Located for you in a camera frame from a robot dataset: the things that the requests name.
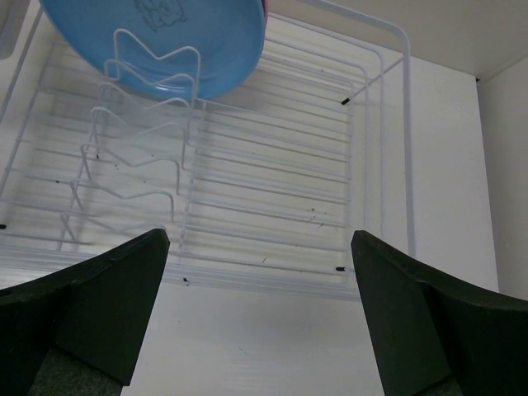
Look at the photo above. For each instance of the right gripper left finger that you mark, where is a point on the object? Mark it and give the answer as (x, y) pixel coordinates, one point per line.
(79, 331)

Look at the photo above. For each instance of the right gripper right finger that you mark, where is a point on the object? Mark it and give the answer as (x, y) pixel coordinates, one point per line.
(435, 334)

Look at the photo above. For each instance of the blue plate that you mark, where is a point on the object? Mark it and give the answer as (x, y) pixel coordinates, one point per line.
(166, 48)

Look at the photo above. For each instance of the pink plate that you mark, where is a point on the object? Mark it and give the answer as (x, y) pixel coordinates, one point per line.
(265, 10)

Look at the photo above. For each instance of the white cutlery holder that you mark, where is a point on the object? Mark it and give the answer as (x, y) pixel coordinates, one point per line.
(17, 17)

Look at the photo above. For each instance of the white wire dish rack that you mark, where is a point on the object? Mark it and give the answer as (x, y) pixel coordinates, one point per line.
(258, 189)

